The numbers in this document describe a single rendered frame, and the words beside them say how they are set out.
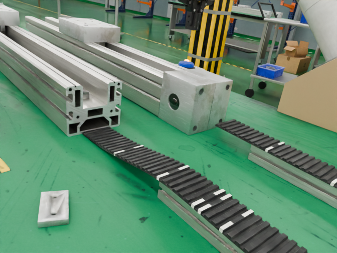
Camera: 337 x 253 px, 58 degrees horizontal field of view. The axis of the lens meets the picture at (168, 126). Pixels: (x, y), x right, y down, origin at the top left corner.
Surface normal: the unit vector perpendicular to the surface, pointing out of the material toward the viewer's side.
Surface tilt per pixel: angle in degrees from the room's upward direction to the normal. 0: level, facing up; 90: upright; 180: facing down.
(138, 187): 0
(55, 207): 0
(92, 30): 90
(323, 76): 90
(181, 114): 90
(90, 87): 90
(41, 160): 0
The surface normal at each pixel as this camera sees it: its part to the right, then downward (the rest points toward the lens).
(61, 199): 0.12, -0.90
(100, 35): 0.64, 0.39
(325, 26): -0.80, 0.29
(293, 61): -0.65, 0.22
